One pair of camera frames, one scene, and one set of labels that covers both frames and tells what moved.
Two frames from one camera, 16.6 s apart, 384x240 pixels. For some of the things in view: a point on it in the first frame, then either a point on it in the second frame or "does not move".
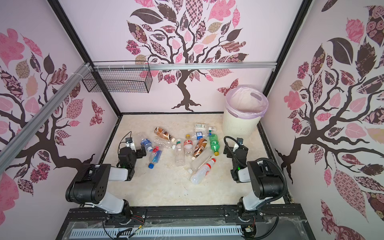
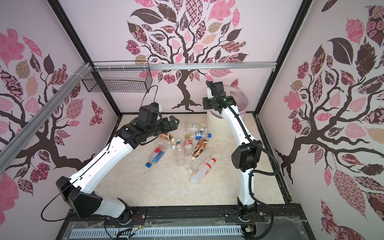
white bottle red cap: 202,172 does not move
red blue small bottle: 154,156 does not move
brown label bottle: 161,132 does not move
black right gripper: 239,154 → 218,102
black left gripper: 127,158 → 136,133
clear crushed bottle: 163,142 does not move
